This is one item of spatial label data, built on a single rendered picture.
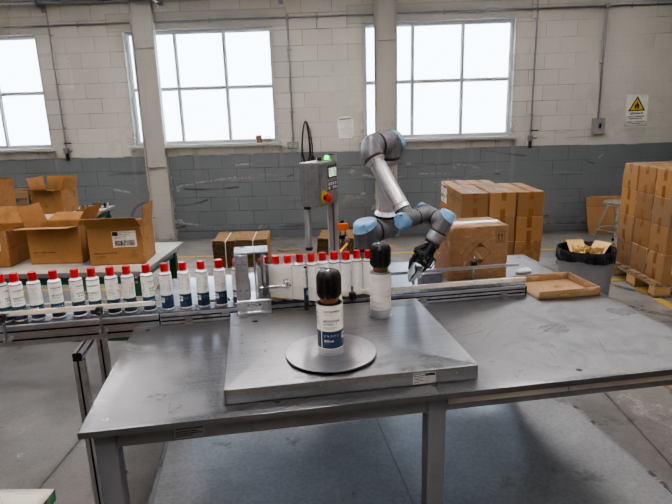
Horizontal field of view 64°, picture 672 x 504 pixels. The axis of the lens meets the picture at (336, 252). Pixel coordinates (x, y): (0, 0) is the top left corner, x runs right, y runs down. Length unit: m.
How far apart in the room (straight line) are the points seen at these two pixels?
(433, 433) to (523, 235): 4.10
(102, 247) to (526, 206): 3.91
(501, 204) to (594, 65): 3.20
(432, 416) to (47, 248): 2.88
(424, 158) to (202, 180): 3.14
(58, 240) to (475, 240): 2.62
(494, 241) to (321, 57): 5.28
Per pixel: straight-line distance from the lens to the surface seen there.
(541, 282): 2.87
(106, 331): 2.42
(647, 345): 2.26
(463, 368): 1.80
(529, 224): 5.73
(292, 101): 7.64
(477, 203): 5.54
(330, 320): 1.76
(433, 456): 1.87
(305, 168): 2.32
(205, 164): 7.90
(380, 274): 2.09
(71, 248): 3.89
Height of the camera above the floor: 1.66
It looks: 14 degrees down
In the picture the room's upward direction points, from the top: 2 degrees counter-clockwise
